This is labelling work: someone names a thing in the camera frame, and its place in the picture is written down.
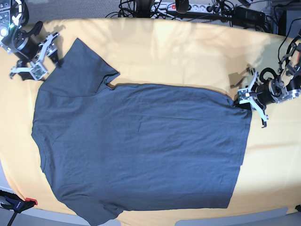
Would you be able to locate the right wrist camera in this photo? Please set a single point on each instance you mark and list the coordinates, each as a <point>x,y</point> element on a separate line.
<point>38,71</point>

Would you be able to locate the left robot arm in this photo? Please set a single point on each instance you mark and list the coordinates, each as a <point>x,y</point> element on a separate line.
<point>288,76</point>

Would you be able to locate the white power strip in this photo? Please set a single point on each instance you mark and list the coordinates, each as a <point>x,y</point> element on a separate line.
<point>185,9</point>

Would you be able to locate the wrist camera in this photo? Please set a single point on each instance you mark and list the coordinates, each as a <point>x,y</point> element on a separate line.
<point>244,96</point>
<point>38,71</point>

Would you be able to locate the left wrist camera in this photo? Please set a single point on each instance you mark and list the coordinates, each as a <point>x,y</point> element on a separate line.
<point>244,96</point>

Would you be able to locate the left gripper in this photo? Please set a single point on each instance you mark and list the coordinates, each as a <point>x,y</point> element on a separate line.
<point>266,93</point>

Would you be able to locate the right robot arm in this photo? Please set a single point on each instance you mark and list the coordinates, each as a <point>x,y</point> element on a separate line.
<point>14,15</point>

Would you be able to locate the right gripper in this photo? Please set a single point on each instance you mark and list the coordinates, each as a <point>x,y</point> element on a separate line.
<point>27,49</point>

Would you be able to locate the grey-blue T-shirt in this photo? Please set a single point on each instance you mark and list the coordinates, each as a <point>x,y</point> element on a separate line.
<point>134,147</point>

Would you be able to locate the black power adapter box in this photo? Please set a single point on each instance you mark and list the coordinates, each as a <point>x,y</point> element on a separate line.
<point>249,16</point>

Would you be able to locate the black clamp at right edge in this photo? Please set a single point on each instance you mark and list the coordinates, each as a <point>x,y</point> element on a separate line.
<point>298,208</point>

